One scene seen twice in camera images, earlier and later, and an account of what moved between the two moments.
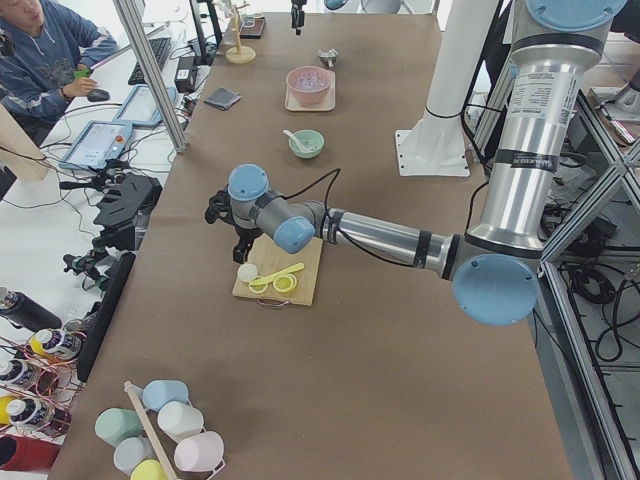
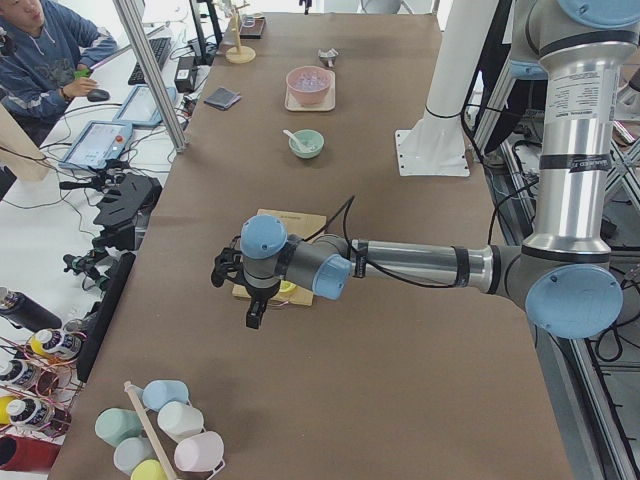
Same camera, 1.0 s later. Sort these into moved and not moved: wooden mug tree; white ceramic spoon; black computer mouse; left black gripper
Moved: left black gripper
Not moved: white ceramic spoon; black computer mouse; wooden mug tree
